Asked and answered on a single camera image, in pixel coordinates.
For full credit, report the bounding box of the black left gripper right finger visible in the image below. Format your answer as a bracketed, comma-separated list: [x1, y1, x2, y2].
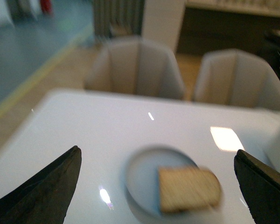
[234, 149, 280, 224]

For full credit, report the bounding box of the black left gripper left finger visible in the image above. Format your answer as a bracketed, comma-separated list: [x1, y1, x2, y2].
[0, 146, 82, 224]

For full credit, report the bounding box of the toast bread slice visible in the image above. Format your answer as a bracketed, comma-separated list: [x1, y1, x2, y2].
[158, 166, 222, 213]

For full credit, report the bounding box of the light blue round plate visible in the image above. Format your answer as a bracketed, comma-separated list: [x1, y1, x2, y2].
[123, 145, 221, 217]

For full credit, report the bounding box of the beige chair right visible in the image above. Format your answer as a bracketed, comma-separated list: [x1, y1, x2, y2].
[191, 49, 280, 111]

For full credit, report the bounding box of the beige chair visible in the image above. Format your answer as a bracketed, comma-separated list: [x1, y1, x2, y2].
[191, 49, 280, 111]
[84, 36, 185, 100]

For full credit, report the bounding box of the beige chair left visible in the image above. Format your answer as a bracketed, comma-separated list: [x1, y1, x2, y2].
[84, 36, 185, 100]

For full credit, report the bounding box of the red fire extinguisher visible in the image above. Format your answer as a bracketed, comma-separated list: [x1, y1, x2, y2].
[40, 0, 52, 14]

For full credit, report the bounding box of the white pillar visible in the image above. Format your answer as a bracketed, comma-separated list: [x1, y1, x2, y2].
[141, 0, 186, 52]

